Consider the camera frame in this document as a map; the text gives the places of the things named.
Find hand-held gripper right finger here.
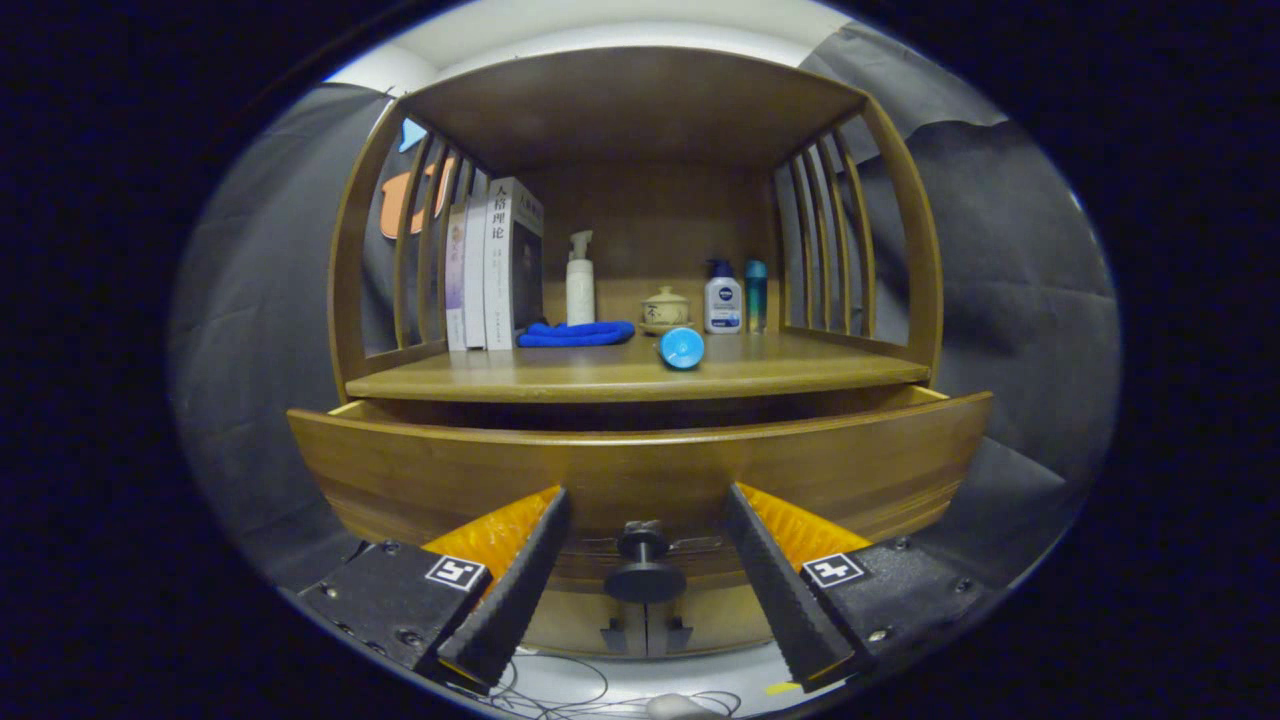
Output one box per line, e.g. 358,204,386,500
722,482,1001,693

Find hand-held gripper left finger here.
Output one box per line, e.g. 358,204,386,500
295,486,573,696

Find black drawer knob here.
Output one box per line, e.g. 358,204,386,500
604,520,688,604

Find wooden drawer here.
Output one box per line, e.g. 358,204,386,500
287,385,994,591

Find blue cosmetic tube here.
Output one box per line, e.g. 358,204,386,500
657,327,706,370

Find wooden cabinet door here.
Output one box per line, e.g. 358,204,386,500
525,590,647,658
648,590,776,653

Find wooden countertop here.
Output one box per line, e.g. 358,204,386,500
345,330,931,404

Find wooden cabinet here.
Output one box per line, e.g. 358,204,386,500
328,45,946,661

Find blue cloth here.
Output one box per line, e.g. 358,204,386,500
516,320,636,348

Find white lotion bottle blue cap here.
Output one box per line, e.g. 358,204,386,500
704,259,744,335

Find white pump bottle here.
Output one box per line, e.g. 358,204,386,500
566,230,597,327

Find beige lidded tea cup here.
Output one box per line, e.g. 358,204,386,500
640,286,693,336

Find thin purple book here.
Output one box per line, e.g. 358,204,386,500
445,205,468,351

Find thin white book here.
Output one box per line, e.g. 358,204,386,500
463,195,489,351

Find large white book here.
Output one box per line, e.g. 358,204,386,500
484,177,546,351

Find thin floor cables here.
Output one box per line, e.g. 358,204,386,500
490,650,746,719

